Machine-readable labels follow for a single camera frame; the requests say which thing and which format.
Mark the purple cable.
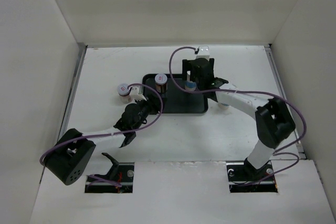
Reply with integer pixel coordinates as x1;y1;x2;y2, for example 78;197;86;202
39;83;166;164
167;47;308;183

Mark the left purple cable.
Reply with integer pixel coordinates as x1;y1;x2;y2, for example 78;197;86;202
39;83;166;164

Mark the red label spice jar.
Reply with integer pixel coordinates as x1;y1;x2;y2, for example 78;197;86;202
117;83;132;103
154;73;167;94

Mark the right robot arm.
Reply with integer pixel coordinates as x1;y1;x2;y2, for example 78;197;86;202
182;58;296;180

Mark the black plastic tray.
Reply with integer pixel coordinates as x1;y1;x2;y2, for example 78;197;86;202
142;73;208;115

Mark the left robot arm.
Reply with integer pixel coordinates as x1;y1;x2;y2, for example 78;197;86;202
39;93;167;186

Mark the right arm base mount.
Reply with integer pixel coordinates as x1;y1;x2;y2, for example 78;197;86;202
226;162;278;193

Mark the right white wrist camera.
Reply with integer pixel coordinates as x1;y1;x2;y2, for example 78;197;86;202
195;46;210;61

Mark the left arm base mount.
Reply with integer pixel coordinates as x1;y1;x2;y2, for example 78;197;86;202
85;153;135;194

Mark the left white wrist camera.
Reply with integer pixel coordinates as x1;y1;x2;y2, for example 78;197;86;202
129;86;147;102

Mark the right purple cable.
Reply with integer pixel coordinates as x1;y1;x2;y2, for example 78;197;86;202
167;47;308;183

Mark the blue label shaker bottle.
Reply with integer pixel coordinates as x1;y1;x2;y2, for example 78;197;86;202
218;103;230;110
184;71;197;91

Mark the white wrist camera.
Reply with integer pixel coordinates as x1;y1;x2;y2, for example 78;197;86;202
129;86;147;102
195;46;210;61

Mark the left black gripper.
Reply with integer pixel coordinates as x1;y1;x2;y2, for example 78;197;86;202
132;93;166;131

